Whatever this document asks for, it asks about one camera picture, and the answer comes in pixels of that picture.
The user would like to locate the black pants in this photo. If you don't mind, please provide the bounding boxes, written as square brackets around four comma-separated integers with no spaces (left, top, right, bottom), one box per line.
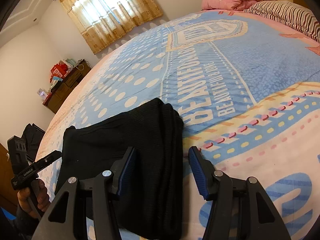
[56,98,184,239]

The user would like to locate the brown wooden desk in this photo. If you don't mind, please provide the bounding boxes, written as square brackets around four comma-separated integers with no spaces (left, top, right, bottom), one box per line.
[43,59,91,114]

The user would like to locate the striped pillow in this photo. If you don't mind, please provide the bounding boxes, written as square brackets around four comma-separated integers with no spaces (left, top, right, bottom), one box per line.
[244,1,319,42]

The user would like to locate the red gift bag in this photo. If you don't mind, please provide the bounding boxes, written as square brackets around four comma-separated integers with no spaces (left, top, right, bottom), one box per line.
[50,63,68,78]

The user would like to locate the bed with patterned sheet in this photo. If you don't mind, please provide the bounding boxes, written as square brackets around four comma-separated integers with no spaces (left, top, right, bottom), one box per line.
[37,10,319,239]

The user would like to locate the white photo card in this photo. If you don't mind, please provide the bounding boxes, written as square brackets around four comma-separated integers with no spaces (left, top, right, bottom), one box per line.
[37,88,48,101]

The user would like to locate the person left hand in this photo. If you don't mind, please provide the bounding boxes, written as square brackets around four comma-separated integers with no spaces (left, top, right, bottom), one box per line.
[17,179,51,218]

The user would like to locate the beige window curtain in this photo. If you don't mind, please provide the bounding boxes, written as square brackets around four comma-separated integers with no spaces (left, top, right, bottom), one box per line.
[59,0,163,54]

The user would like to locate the black folding chair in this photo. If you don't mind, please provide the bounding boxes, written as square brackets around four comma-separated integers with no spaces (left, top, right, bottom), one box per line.
[22,124,45,161]

